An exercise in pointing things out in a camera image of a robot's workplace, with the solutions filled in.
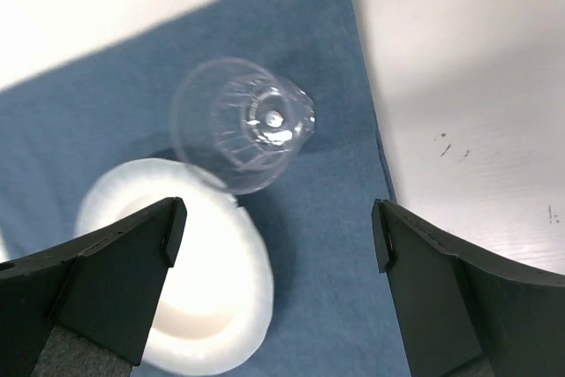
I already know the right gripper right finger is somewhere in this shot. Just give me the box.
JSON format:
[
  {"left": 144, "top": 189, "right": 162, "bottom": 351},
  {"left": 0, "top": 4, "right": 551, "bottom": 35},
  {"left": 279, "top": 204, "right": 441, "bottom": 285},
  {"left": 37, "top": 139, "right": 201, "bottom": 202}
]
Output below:
[{"left": 372, "top": 200, "right": 564, "bottom": 376}]

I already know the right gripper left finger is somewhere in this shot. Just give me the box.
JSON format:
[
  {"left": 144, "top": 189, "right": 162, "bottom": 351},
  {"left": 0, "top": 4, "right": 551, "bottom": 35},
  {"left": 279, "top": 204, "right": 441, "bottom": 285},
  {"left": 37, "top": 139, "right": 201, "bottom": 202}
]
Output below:
[{"left": 1, "top": 197, "right": 187, "bottom": 376}]

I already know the blue cloth napkin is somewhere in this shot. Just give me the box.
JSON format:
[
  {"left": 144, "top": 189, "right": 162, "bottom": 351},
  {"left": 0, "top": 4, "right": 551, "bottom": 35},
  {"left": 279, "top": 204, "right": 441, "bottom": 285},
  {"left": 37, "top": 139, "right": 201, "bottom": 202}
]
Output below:
[{"left": 1, "top": 0, "right": 410, "bottom": 376}]

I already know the clear drinking glass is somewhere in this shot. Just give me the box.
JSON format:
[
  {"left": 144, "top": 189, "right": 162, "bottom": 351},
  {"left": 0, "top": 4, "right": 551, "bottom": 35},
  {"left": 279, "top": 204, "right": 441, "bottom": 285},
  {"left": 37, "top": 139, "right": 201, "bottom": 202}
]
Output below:
[{"left": 169, "top": 57, "right": 315, "bottom": 195}]

